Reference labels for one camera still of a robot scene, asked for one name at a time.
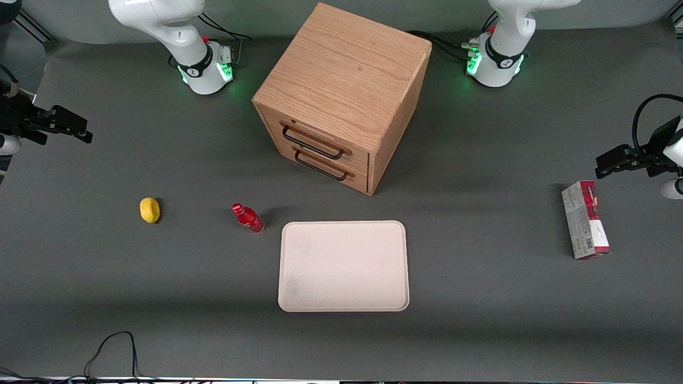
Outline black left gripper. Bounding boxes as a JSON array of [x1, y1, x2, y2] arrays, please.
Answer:
[[595, 118, 682, 180]]

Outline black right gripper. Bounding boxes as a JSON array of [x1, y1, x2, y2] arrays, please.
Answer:
[[0, 96, 93, 145]]

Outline red coke bottle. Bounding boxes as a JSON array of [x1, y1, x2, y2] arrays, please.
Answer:
[[232, 203, 265, 234]]

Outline cream rectangular tray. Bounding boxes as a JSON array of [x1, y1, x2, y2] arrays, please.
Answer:
[[277, 220, 410, 313]]

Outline red and white carton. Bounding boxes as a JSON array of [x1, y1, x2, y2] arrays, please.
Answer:
[[561, 180, 611, 260]]

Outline yellow lemon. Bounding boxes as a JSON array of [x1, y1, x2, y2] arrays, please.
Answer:
[[140, 197, 161, 224]]

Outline black metal stand rods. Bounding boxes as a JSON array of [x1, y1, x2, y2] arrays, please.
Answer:
[[0, 10, 55, 44]]

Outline wooden drawer front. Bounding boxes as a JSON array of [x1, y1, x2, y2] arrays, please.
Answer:
[[275, 140, 370, 194], [258, 105, 370, 172]]

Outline oak wooden drawer cabinet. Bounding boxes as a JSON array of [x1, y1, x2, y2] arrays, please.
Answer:
[[252, 2, 433, 196]]

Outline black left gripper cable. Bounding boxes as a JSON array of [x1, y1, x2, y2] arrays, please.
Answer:
[[632, 94, 683, 153]]

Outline black right arm base cable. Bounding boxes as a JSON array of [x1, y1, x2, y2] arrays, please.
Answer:
[[197, 13, 252, 70]]

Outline black arm base cable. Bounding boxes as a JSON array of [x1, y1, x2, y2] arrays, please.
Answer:
[[197, 13, 252, 70], [407, 30, 479, 60]]

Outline black left arm base cable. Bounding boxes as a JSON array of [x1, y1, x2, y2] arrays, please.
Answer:
[[407, 30, 479, 60]]

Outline thin black looped cable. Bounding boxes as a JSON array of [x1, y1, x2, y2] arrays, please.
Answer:
[[84, 331, 156, 382]]

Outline black metal drawer handle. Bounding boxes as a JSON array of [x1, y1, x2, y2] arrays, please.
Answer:
[[281, 124, 345, 160], [295, 149, 349, 181]]

